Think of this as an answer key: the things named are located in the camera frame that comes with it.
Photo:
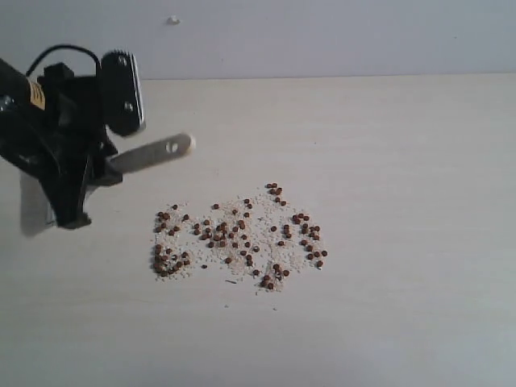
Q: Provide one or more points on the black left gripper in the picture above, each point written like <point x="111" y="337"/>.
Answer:
<point x="53" y="129"/>

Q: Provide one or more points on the wooden paint brush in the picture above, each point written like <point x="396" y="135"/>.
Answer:
<point x="36" y="215"/>

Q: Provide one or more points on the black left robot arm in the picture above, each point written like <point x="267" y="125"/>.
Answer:
<point x="53" y="130"/>

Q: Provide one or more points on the pile of beans and rice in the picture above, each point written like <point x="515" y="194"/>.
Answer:
<point x="262" y="237"/>

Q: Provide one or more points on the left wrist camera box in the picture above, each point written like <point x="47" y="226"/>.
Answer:
<point x="121" y="93"/>

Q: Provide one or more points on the white wall anchor plug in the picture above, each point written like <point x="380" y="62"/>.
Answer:
<point x="173" y="20"/>

